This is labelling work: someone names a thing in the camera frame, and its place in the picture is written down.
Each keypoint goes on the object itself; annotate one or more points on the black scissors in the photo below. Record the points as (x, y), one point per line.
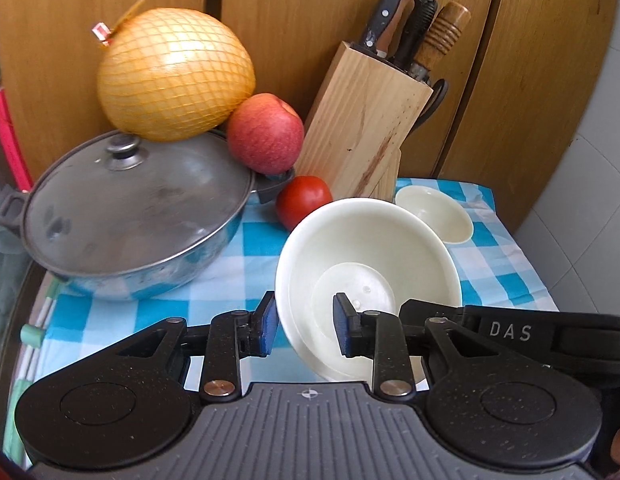
(439, 92)

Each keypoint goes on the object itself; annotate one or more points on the red tomato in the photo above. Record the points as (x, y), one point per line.
(299, 198)

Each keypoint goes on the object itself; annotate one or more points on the white green chopsticks bundle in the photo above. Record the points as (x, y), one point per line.
(31, 335)

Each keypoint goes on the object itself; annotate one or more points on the blue white checkered tablecloth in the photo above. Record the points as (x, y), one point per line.
(493, 272)

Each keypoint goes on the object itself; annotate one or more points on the black handled knife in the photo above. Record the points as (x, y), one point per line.
(381, 26)

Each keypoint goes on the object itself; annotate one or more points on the brown wooden handled knife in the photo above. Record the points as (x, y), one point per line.
(443, 34)

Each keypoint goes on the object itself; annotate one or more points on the cream bowl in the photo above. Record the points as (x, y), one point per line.
(444, 215)
(376, 253)

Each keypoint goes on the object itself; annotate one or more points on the red flat box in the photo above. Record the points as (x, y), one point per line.
(12, 152)

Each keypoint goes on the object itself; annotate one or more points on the wooden knife block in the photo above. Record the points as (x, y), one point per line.
(364, 110)

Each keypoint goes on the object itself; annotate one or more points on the red apple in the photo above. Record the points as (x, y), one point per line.
(265, 134)

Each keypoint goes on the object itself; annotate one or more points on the dark ribbed handle tool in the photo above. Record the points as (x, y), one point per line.
(413, 32)

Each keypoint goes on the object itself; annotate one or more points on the yellow netted pomelo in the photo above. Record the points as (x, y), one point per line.
(168, 74)

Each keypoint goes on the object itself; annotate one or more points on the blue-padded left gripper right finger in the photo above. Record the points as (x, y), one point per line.
(377, 336)

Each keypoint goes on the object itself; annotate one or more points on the wooden cabinet doors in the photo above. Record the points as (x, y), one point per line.
(520, 78)

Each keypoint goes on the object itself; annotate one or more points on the steel pot with lid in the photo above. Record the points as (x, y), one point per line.
(122, 218)

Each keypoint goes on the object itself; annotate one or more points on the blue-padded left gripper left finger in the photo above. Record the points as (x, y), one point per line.
(233, 336)

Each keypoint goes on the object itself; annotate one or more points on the frosted glass panel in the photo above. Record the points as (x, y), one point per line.
(19, 280)

